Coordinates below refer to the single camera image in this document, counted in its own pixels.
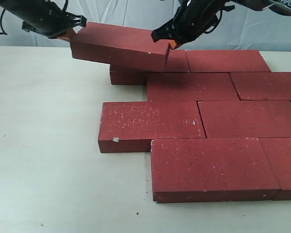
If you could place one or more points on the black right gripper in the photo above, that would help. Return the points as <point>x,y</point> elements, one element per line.
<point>192,19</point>

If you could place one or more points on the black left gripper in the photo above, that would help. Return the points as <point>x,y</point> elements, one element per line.
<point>46,18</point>

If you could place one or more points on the angled red brick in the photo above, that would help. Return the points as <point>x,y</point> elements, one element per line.
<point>190,86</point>

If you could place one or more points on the speckled white-flecked red brick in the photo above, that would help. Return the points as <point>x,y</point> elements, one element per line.
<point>131,126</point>

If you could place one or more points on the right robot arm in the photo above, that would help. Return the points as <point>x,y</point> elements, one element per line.
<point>281,7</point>

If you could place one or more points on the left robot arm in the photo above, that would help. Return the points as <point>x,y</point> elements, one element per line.
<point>15,7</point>

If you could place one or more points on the right middle-row red brick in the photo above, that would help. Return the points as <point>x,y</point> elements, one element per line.
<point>262,85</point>

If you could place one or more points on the white fabric backdrop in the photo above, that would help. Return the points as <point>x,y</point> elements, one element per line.
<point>241,28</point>

